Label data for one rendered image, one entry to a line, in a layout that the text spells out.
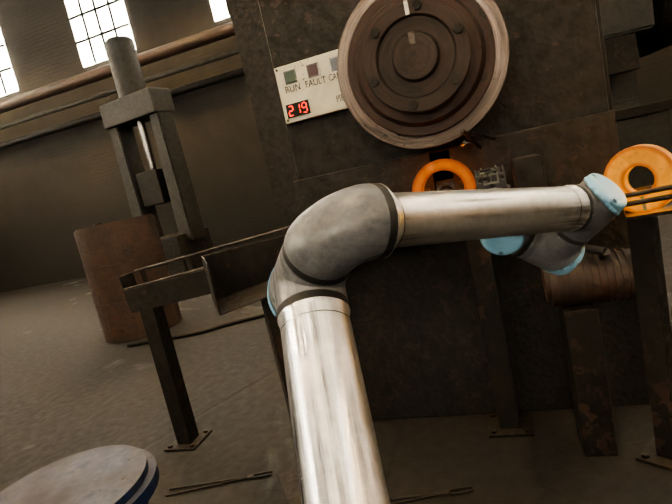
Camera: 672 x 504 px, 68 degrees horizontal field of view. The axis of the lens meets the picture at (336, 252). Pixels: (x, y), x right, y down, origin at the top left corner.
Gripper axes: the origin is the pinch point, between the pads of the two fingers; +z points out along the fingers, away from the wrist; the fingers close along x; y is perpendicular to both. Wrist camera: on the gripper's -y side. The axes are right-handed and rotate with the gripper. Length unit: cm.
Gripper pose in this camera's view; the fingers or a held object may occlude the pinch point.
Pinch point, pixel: (490, 180)
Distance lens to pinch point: 142.4
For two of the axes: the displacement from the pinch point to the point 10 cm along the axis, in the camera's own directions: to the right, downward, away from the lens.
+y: -2.9, -8.5, -4.3
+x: -9.4, 1.6, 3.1
